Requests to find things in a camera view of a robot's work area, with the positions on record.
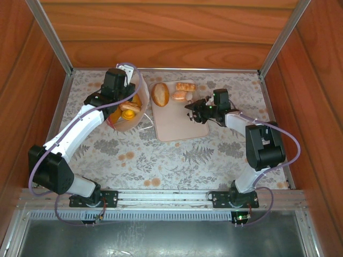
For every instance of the pink glazed fake bun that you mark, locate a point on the pink glazed fake bun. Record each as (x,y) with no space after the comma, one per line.
(179,95)

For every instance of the lattice fake danish pastry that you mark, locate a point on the lattice fake danish pastry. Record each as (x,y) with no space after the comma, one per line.
(185,87)

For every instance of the beige plastic tray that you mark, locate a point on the beige plastic tray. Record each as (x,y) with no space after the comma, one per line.
(174,125)

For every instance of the red and white paper bag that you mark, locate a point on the red and white paper bag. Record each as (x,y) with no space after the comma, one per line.
(142,92)

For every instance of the oval floury fake bread loaf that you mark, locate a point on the oval floury fake bread loaf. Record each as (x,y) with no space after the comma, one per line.
(160,94)

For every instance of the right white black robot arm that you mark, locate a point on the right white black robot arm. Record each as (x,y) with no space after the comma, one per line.
(265,150)

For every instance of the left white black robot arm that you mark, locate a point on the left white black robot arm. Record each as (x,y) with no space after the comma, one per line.
(72,136)

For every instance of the aluminium table edge strip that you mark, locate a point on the aluminium table edge strip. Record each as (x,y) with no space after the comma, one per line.
(269,107)

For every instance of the floral tablecloth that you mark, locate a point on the floral tablecloth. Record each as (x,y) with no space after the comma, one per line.
(160,166)

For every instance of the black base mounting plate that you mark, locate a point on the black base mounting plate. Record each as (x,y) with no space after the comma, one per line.
(218,199)
(111,198)

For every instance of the small circuit board green light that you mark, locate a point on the small circuit board green light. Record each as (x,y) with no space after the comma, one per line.
(241,217)

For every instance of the grey metal sheet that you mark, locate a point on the grey metal sheet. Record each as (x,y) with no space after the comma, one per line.
(160,238)

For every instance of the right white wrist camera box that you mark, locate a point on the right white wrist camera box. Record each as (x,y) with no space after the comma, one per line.
(208,100)

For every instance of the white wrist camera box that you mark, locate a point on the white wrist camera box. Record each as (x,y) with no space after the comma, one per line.
(208,100)
(126,70)

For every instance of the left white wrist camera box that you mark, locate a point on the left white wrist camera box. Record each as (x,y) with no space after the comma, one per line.
(126,70)

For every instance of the slanted aluminium frame post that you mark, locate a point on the slanted aluminium frame post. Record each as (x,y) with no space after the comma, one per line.
(283,37)
(51,37)

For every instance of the long aluminium mounting rail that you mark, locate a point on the long aluminium mounting rail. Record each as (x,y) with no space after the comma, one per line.
(160,196)

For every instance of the aluminium frame profile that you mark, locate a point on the aluminium frame profile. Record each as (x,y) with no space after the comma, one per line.
(309,233)
(16,234)

